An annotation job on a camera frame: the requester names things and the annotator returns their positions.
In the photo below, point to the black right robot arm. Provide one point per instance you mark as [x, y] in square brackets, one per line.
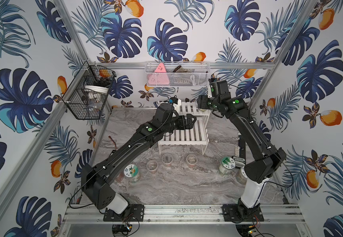
[267, 158]

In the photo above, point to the clear seed container red label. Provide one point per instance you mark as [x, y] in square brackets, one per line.
[191, 160]

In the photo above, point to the clear seed container centre left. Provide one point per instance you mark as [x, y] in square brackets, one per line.
[167, 160]

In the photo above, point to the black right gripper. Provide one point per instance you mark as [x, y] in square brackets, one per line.
[202, 100]

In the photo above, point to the pink triangular packet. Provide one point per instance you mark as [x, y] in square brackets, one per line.
[158, 77]

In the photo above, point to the clear seed container far left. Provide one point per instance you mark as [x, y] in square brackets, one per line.
[152, 166]

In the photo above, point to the white bowl in wire basket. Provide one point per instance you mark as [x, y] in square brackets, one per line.
[97, 89]

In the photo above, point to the aluminium front rail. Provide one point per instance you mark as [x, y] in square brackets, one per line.
[189, 214]

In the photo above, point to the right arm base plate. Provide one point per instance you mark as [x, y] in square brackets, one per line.
[239, 213]

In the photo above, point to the green white lid jar left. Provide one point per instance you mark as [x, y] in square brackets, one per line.
[131, 172]

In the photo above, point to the white slatted wooden shelf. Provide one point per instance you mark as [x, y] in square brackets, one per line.
[197, 136]

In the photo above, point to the black wire basket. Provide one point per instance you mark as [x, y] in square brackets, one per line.
[85, 104]

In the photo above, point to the red label lid jar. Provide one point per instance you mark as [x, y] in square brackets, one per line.
[241, 176]

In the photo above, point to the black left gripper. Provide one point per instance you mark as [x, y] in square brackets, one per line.
[182, 122]

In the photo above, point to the black remote-like tool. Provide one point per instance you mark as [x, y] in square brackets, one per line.
[240, 152]

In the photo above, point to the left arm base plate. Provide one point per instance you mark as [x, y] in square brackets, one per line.
[134, 212]

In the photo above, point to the white mesh wall basket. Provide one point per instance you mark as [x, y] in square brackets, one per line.
[183, 74]

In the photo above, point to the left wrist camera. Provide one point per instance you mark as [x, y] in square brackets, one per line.
[175, 101]

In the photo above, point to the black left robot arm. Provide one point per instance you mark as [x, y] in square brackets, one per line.
[96, 180]

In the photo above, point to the green lid seed jar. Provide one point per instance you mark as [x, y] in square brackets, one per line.
[227, 165]

